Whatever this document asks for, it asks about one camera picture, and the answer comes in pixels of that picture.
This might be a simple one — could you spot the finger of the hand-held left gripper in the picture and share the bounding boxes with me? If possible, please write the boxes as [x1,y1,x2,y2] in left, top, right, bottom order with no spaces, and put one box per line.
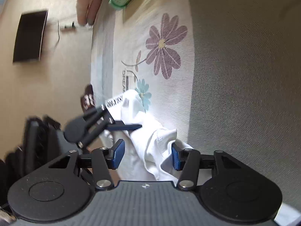
[83,104,116,126]
[79,121,143,147]

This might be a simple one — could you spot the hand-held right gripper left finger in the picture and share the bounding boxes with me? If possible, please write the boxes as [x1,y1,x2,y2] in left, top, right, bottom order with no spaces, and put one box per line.
[47,139,125,191]

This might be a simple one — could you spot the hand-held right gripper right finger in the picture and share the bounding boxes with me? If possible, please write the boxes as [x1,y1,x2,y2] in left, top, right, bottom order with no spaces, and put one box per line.
[172,144,245,191]

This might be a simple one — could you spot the white printed t-shirt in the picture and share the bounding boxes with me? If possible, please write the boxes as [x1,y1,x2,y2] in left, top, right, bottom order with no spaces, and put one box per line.
[102,89,193,182]

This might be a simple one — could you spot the dark brown slipper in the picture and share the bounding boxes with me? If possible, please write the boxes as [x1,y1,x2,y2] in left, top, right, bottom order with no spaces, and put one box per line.
[80,84,97,112]

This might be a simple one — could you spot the white power strip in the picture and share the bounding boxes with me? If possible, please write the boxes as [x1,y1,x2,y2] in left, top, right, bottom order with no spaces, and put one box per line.
[60,22,77,31]

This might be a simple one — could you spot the pink floral folded quilt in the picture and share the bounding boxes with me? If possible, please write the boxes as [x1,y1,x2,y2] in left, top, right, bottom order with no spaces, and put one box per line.
[76,0,113,26]

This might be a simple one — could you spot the black television cable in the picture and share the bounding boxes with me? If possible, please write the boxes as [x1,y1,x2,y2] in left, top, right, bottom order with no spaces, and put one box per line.
[54,20,62,49]

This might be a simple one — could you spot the wall television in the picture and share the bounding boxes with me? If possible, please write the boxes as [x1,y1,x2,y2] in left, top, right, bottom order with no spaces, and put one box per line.
[12,9,49,63]

